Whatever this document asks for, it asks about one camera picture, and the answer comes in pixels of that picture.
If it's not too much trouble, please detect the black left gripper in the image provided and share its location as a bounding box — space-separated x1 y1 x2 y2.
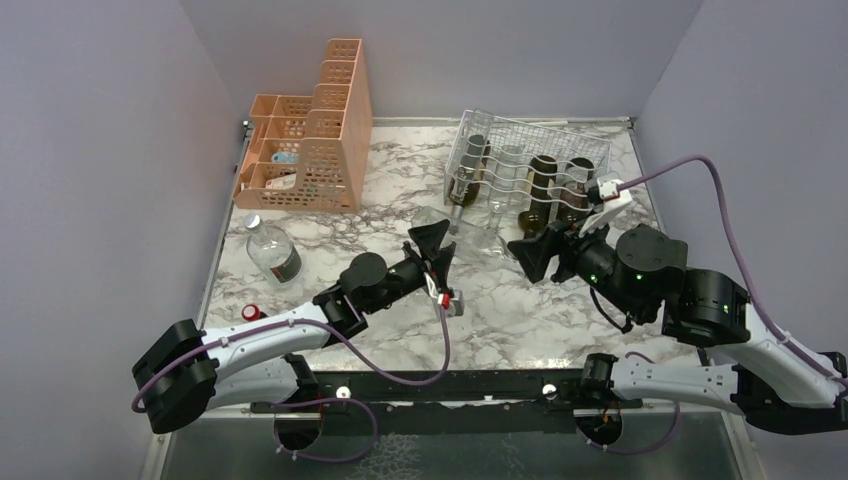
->
364 221 456 315

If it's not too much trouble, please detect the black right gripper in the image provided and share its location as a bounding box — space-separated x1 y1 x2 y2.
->
507 207 646 321

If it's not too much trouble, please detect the green wine bottle white label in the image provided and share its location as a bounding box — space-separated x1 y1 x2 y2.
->
517 155 557 239

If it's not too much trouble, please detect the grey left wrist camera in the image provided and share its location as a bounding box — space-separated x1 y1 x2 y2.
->
434 289 465 318

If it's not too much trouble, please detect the clear tall glass bottle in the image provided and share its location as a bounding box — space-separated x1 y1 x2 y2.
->
411 206 514 265

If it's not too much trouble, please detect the clear liquor bottle red label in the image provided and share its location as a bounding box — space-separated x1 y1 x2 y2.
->
243 213 302 286

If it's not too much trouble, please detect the black metal base rail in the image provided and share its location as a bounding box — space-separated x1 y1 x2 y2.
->
250 368 642 445

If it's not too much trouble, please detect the small red cap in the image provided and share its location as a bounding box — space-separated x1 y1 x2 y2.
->
241 304 262 322

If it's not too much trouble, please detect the pink plastic organizer basket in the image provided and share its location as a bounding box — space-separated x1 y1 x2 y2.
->
232 38 373 213

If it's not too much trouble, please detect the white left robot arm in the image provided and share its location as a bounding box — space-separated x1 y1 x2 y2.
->
131 219 456 434

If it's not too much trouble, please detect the green bottle dark brown label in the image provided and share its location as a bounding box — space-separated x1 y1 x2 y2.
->
556 157 595 223

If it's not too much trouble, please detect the green bottle grey foil neck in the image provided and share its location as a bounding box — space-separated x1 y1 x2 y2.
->
448 134 491 220

